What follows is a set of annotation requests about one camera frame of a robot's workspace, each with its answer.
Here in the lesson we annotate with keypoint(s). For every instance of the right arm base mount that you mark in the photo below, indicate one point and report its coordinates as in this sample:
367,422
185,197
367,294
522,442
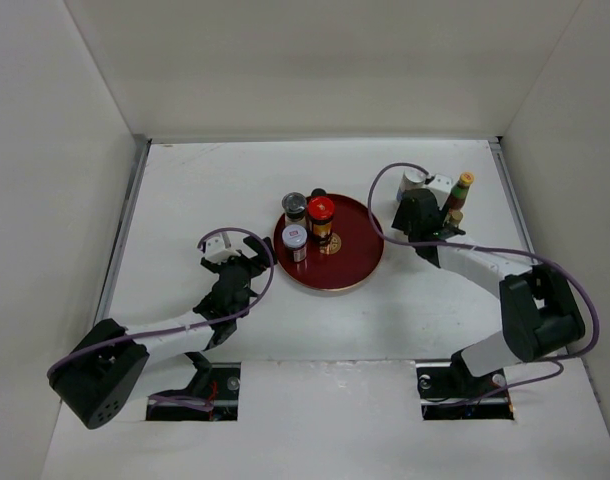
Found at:
447,394

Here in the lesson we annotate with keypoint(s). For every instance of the red sauce bottle yellow cap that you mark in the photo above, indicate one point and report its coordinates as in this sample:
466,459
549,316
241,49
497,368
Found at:
459,192

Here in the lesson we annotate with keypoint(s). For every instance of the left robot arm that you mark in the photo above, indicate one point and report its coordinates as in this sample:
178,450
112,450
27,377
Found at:
165,362

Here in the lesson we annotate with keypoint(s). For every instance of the red round tray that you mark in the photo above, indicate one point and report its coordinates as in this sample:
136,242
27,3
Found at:
350,257

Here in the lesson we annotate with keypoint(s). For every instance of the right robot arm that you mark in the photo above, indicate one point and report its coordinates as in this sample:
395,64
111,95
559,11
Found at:
539,314

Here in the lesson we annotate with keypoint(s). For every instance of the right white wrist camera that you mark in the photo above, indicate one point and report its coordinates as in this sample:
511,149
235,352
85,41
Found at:
440,185

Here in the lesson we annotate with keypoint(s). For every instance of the small yellow-labelled bottle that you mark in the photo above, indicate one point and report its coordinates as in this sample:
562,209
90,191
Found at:
455,218

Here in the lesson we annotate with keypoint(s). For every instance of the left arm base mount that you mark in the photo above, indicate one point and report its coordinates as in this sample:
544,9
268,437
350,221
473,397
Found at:
211,394

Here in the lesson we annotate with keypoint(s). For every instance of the blue-labelled silver-capped shaker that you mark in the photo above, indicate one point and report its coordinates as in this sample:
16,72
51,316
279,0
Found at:
411,179

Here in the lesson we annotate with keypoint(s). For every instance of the red-capped sauce jar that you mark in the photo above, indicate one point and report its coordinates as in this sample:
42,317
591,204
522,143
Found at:
320,211

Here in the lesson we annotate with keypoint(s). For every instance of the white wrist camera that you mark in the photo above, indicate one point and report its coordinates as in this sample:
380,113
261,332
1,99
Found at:
440,185
217,249

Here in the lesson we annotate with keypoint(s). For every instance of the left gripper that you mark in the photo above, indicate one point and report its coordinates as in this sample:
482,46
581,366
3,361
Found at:
257,263

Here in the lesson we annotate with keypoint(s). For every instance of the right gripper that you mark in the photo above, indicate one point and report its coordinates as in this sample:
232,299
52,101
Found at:
400,221

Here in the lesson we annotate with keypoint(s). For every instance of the jar with white lid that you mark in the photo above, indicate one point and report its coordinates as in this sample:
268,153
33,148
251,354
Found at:
295,239

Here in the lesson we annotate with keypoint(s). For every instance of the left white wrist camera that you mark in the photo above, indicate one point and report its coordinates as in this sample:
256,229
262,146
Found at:
217,249

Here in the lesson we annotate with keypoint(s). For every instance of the glass grinder with black top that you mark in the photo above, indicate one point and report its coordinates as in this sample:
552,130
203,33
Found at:
294,205

